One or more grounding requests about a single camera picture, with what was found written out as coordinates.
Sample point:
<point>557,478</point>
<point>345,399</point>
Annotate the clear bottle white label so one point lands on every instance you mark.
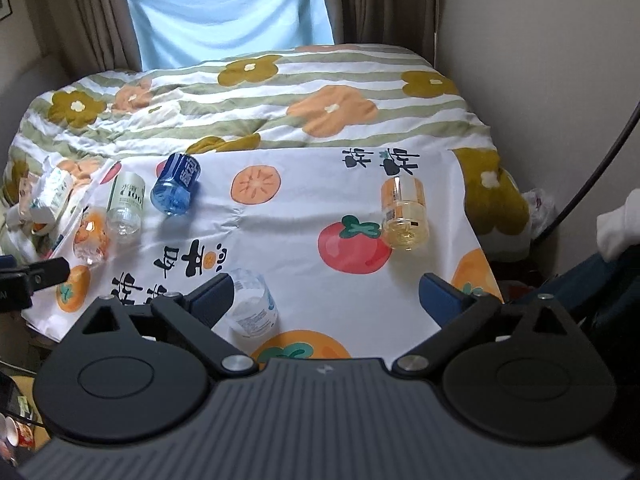
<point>252,305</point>

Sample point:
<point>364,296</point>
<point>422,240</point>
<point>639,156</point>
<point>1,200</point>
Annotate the light blue curtain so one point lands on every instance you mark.
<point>225,10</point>

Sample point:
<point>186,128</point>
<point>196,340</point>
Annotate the beige curtain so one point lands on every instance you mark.
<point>85,15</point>
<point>385,0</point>

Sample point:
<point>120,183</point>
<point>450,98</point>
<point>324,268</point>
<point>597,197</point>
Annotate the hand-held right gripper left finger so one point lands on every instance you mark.
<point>214,299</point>

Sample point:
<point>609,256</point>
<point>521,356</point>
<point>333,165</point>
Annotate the red and white container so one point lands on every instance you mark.
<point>20,427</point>

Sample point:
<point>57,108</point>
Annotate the dark blue cloth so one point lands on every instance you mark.
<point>600,285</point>

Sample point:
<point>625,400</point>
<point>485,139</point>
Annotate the blue plastic bottle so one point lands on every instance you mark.
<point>175,185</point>

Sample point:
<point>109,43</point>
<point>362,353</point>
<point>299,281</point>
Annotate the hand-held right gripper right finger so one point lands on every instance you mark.
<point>439,301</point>

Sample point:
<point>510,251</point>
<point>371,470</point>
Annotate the clear cup with orange print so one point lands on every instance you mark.
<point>92,237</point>

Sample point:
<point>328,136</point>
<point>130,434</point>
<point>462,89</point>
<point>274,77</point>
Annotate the white plastic wrapper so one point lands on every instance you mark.
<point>17,220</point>

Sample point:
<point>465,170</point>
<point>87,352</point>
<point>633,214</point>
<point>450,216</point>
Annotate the white plastic bag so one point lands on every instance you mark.
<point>542,212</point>

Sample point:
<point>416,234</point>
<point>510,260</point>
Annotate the striped floral blanket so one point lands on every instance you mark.
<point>280,105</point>

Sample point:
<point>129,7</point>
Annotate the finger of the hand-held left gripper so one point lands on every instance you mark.
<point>47,272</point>

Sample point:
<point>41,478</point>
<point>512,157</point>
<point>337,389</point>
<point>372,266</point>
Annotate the white fruit-print cloth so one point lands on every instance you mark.
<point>300,240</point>

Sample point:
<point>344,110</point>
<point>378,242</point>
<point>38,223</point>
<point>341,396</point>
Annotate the yellow cup with orange label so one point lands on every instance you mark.
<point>405,212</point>

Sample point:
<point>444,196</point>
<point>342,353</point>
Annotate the white tissue packet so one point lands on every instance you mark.
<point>50,195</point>

